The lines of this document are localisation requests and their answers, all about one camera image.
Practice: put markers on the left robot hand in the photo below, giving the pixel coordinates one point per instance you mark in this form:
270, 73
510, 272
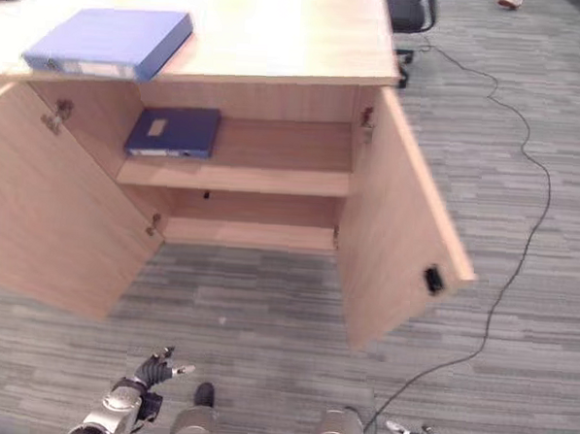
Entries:
154, 369

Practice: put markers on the metal cabinet hinge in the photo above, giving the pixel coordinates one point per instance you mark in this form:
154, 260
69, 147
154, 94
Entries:
367, 123
335, 236
153, 224
58, 116

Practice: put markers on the wooden left cabinet door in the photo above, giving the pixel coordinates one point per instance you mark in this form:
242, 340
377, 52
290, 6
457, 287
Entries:
52, 200

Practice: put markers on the wooden cabinet door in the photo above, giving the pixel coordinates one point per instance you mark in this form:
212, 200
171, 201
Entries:
52, 200
396, 222

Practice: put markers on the wooden cabinet shelf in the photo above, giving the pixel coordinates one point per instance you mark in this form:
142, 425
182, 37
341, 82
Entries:
234, 170

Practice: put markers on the wooden right cabinet door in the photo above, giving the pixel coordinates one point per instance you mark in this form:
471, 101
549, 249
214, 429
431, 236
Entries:
396, 222

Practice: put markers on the dark blue file folder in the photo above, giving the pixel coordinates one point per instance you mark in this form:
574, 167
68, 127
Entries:
174, 132

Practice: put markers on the wooden office cabinet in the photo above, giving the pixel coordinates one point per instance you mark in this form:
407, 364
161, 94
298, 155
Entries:
237, 107

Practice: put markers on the light blue file folder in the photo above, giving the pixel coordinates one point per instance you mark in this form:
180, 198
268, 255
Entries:
109, 43

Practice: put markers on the black office chair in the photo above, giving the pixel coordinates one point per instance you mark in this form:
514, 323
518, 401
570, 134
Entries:
411, 19

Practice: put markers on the silver left robot leg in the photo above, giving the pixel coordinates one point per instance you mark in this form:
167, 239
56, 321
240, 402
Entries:
197, 414

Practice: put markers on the silver robot leg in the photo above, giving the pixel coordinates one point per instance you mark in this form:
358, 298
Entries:
197, 414
334, 431

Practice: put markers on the silver right robot leg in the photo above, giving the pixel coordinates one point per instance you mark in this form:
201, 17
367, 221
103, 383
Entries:
334, 431

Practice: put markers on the person's foot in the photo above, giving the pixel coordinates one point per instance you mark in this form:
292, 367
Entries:
510, 0

